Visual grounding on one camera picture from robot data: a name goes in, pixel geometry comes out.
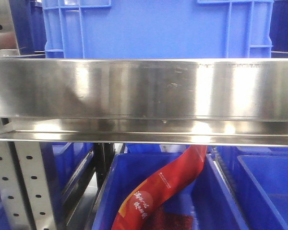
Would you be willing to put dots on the blue bin lower left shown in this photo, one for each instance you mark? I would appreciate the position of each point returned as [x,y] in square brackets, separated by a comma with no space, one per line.
[68,156]

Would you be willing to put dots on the blue bin with red bag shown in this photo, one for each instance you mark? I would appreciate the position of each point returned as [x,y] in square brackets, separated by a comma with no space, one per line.
[205,204]

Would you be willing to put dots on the blue bin lower right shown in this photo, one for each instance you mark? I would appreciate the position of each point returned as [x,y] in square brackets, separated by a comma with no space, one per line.
[258,177]

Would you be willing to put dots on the red printed bag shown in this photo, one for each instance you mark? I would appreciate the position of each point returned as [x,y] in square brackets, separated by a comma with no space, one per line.
[159,187]

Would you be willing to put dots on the large light blue crate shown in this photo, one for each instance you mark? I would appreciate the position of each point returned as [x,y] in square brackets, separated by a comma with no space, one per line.
[157,28]

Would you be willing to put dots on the stainless steel shelf rail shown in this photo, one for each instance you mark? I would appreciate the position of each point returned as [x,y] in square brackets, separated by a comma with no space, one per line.
[231,101]

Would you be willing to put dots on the perforated steel shelf post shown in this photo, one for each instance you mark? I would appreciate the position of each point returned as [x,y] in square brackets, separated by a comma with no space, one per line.
[29,186]

